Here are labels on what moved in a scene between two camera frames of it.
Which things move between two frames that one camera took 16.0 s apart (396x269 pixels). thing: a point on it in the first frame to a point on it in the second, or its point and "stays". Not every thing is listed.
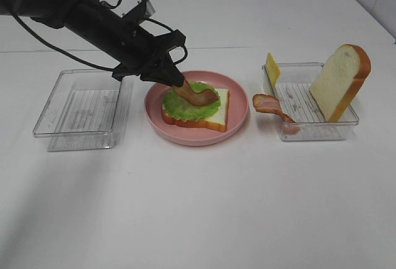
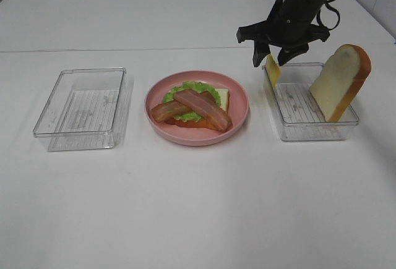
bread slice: (218, 122) stays
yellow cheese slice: (273, 68) stays
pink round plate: (238, 107) stays
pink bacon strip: (268, 104) to (206, 105)
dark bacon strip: (197, 98) to (163, 111)
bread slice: (340, 81) stays
